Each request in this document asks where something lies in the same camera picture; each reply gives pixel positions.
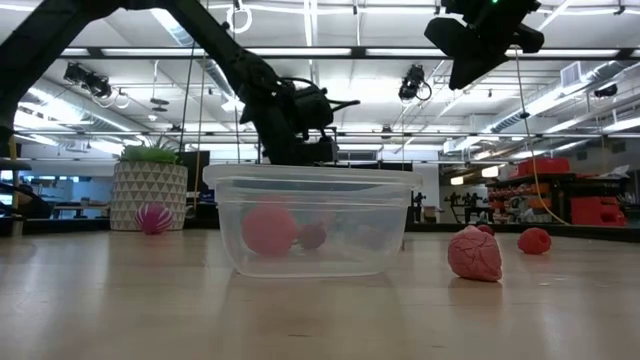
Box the white hanging ring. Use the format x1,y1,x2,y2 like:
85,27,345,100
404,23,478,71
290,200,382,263
225,3,254,35

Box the black monitor panel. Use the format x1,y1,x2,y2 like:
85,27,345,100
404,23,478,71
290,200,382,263
177,150,211,194

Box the small black machines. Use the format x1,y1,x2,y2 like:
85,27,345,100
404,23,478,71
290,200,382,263
444,191,497,225

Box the green artificial plant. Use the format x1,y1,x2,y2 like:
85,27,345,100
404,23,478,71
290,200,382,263
119,137,182,166

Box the thin hanging cord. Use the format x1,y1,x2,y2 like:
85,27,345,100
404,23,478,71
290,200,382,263
192,49,209,211

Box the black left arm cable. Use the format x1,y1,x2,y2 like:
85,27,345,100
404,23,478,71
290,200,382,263
279,76,361,114

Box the black chair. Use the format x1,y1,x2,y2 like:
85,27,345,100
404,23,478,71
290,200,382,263
0,180,54,221

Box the pink leafy cabbage toy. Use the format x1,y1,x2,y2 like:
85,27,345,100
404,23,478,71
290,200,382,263
447,224,503,283

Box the silver ventilation duct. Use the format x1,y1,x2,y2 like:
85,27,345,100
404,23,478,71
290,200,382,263
147,7,246,114

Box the clear plastic tupperware container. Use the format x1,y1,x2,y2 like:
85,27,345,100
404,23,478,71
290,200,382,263
202,163,424,279

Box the black overhead frame beam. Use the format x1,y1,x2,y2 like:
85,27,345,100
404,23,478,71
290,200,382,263
59,46,640,61

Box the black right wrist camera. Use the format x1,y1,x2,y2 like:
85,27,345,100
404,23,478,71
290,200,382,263
513,22,546,54

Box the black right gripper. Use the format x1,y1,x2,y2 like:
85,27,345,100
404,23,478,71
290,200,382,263
424,0,541,91

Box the black shelf table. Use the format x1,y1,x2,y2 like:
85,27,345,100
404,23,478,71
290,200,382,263
487,172,631,226

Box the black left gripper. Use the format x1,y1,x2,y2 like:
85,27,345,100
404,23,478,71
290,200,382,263
257,79,340,166

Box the dark hanging cable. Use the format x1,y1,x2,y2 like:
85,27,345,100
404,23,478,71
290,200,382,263
177,39,197,152

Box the small red raspberry toy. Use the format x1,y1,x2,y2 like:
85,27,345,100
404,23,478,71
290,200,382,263
298,222,328,251

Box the magenta white striped ball vegetable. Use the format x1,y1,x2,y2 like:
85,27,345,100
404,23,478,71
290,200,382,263
134,203,175,236

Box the white triangle pattern planter pot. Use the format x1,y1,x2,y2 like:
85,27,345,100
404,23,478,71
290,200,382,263
110,160,189,232

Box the black ceiling camera with cable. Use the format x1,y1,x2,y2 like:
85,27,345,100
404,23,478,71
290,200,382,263
398,63,434,104

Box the red stacked crates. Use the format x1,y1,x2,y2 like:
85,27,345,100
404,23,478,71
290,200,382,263
569,196,627,227

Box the yellow hanging cable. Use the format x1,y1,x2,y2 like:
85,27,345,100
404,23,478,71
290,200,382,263
513,47,571,225

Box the large red round fruit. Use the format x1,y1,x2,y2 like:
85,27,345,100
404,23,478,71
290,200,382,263
241,203,298,258

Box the red crate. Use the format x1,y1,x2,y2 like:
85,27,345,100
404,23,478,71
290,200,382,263
517,157,571,177

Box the black ceiling camera cluster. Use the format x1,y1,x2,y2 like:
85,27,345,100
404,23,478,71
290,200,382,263
63,62,114,100

